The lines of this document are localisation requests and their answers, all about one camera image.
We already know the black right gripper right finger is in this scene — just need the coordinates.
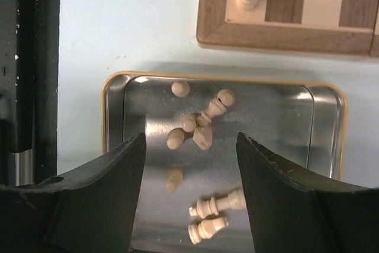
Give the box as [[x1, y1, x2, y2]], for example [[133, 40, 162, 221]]
[[236, 133, 378, 252]]

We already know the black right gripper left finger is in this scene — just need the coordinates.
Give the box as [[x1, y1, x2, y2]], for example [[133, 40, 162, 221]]
[[1, 133, 146, 252]]

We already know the pile of light chess pieces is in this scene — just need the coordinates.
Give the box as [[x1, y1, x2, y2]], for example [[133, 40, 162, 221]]
[[166, 89, 246, 245]]

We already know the wooden chess board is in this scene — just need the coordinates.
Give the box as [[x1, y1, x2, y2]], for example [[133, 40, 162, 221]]
[[196, 0, 378, 57]]

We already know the gold metal tin tray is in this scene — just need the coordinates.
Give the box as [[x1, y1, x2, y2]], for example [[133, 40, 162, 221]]
[[102, 72, 347, 252]]

